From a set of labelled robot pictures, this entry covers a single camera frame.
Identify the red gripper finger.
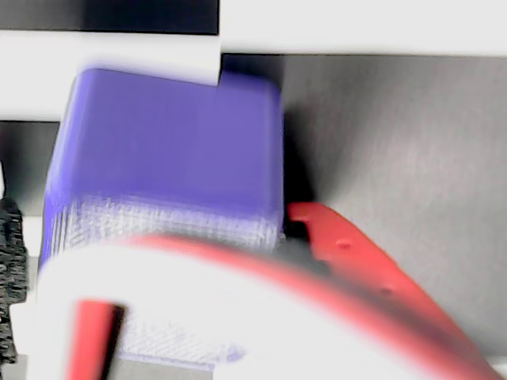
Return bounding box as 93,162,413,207
284,201,507,380
0,197,29,366

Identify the blue cube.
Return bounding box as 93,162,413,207
37,66,286,365

